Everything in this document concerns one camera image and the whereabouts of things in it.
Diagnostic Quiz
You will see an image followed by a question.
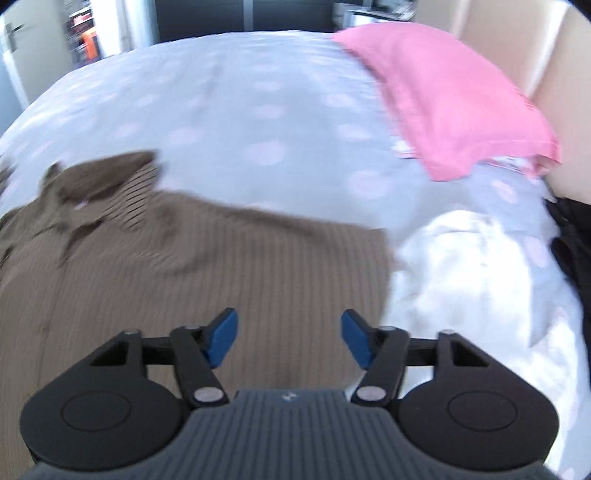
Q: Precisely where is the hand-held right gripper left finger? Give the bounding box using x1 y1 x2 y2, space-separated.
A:
90 308 238 409

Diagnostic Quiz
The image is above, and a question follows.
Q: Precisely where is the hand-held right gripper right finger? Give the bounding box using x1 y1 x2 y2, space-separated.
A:
341 310 490 409

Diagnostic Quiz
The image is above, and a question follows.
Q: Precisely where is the brown striped shirt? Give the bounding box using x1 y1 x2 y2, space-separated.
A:
0 150 398 467

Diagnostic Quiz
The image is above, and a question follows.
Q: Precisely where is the white garment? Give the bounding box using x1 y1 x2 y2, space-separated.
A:
351 210 589 398

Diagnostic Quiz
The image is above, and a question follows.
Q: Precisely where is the black garment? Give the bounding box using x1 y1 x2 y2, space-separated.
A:
545 196 591 296

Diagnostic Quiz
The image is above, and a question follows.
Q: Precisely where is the white printed pillow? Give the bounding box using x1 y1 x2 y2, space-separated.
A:
480 154 550 181

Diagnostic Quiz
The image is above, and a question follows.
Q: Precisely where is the bed with pink-dotted sheet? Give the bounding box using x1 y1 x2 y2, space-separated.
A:
0 28 591 480

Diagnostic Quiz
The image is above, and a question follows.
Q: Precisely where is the pink pillow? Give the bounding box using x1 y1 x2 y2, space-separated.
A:
332 24 563 182

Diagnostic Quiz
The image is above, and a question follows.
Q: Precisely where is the white nightstand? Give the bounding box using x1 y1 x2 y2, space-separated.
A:
332 2 416 29

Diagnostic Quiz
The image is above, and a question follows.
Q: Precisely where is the dark sliding wardrobe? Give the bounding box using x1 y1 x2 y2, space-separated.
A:
154 0 338 44

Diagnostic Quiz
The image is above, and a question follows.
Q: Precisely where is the bookshelf with books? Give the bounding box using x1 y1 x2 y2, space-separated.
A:
67 7 100 65

